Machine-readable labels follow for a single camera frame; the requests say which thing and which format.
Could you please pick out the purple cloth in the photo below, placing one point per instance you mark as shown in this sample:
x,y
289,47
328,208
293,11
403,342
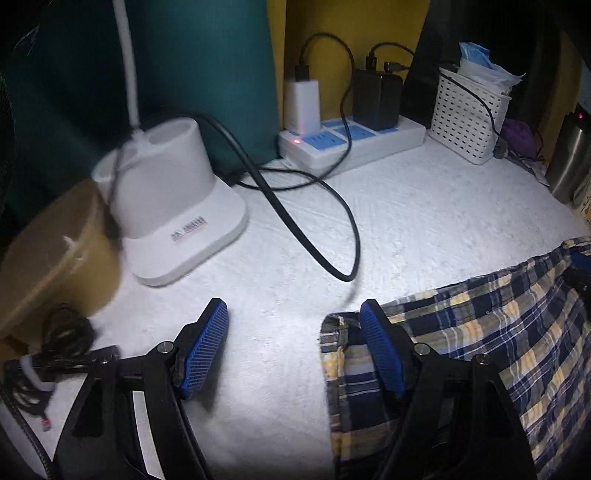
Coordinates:
x,y
519,136

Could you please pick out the steel tumbler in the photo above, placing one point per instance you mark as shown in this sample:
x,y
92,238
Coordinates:
x,y
570,157

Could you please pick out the white power strip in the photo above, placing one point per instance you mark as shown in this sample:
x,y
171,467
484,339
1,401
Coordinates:
x,y
397,136

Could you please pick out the teal curtain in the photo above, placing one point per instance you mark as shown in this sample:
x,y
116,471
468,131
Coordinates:
x,y
194,60

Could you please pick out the black charger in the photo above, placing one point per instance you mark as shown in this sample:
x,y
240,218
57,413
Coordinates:
x,y
376,97

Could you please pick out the plaid pants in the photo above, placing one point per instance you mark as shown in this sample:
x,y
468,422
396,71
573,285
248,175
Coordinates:
x,y
508,332

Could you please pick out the white charger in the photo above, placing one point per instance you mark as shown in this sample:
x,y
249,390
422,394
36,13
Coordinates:
x,y
302,101

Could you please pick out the brown lidded container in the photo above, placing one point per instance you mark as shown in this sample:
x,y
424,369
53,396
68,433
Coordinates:
x,y
51,258

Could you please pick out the white textured table cover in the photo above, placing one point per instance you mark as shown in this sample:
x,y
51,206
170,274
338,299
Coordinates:
x,y
415,221

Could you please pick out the blue plastic packet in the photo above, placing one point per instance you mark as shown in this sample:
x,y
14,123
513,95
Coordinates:
x,y
480,62

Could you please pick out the white plastic basket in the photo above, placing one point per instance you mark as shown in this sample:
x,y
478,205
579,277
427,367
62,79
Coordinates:
x,y
461,120

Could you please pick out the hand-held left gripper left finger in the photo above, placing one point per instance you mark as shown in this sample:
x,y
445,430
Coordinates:
x,y
205,350

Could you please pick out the yellow curtain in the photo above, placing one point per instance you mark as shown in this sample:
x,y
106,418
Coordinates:
x,y
392,18

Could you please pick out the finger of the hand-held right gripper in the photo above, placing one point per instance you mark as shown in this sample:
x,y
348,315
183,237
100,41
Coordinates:
x,y
579,281

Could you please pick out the white desk lamp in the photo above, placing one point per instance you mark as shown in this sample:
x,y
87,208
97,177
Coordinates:
x,y
175,194

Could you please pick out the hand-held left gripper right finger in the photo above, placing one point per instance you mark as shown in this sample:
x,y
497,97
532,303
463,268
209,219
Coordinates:
x,y
381,350

